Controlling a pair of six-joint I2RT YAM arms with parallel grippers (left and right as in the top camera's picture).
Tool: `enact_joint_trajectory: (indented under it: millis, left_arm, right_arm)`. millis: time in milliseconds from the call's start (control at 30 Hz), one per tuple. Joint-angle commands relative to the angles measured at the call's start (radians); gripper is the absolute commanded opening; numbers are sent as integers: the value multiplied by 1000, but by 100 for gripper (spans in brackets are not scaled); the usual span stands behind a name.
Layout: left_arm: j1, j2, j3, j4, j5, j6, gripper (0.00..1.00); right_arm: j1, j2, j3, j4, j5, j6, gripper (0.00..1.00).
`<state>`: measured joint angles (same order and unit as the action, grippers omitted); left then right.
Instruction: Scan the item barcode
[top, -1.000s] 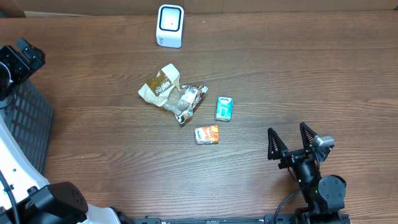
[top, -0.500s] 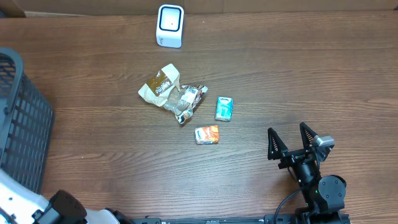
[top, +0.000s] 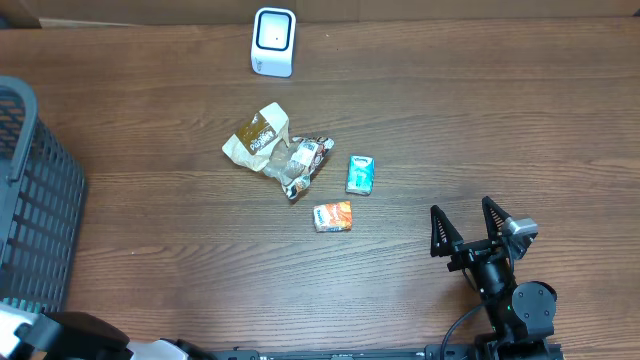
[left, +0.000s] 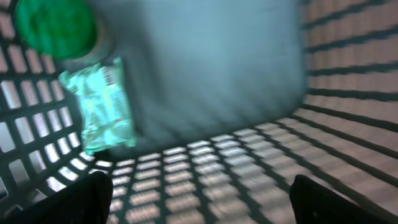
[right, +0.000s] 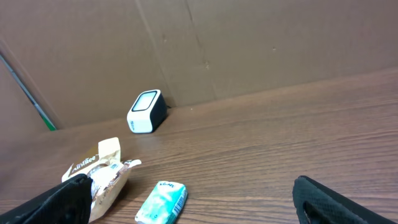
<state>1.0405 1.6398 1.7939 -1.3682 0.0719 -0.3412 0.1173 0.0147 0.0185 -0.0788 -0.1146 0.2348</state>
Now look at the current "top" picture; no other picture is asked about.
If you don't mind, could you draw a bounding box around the brown white snack bag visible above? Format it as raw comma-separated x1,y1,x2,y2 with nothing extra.
261,137,335,200

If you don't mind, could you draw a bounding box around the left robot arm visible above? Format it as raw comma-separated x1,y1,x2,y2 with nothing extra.
1,304,215,360

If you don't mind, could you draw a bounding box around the grey plastic mesh basket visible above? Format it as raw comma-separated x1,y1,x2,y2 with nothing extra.
1,76,88,313

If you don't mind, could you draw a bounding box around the white barcode scanner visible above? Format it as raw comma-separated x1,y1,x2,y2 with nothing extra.
250,7,297,78

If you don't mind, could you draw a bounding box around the teal tissue pack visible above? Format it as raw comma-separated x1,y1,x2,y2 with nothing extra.
345,155,375,196

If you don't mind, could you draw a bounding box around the beige brown paper bag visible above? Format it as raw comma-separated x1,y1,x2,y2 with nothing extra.
222,102,290,172

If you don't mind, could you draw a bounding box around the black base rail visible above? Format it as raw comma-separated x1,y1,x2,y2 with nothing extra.
210,344,565,360

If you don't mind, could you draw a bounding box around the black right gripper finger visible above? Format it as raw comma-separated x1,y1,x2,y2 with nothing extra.
430,205,464,257
482,196,510,245

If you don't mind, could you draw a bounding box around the orange tissue pack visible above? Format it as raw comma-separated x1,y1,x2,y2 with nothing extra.
313,201,353,232

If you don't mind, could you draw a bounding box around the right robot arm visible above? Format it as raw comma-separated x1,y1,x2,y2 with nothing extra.
427,196,564,360

